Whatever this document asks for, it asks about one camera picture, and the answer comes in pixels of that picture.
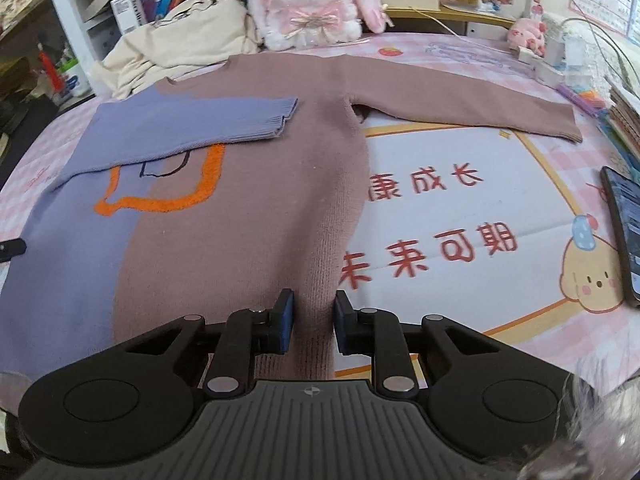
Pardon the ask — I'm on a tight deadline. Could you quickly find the white and pink plush bunny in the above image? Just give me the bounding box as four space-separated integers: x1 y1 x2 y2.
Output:
247 0 388 52

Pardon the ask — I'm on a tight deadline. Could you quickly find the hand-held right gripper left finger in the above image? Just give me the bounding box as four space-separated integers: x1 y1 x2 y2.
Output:
120 288 296 396

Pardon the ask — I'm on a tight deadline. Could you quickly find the red tassel ornament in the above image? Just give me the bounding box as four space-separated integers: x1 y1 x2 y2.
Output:
40 35 66 101

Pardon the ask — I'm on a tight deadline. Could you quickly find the pink plush pig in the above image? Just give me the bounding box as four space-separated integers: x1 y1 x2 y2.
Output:
507 17 547 57

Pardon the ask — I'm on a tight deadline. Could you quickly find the white barcode box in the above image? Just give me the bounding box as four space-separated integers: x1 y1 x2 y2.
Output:
111 0 147 36

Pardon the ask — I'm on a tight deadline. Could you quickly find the grey fluffy fur trim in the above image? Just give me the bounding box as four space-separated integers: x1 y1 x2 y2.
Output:
517 360 640 480

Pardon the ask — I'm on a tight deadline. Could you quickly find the white cable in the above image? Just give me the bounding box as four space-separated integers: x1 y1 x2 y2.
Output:
410 6 531 56

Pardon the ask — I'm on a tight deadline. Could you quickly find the purple and brown sweater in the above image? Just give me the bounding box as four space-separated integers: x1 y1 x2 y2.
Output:
0 54 583 386

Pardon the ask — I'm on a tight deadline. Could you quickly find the black smartphone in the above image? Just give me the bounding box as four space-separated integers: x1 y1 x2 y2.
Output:
600 165 640 308

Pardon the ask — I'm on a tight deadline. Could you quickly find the translucent white box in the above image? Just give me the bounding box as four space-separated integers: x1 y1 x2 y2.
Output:
545 35 588 68

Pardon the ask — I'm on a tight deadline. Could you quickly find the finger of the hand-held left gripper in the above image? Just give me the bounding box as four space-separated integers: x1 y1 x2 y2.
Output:
0 239 27 262

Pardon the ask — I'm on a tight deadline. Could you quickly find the stack of colourful stationery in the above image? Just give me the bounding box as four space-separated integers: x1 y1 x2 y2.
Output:
557 77 640 181

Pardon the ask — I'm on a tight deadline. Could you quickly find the white charger block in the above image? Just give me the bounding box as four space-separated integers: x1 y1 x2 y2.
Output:
532 55 568 88

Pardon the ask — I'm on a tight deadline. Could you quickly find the cream printed garment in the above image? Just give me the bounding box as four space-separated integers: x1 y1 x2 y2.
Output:
100 0 261 101

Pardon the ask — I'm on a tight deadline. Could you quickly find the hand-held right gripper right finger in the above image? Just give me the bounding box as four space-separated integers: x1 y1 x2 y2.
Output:
334 290 506 396

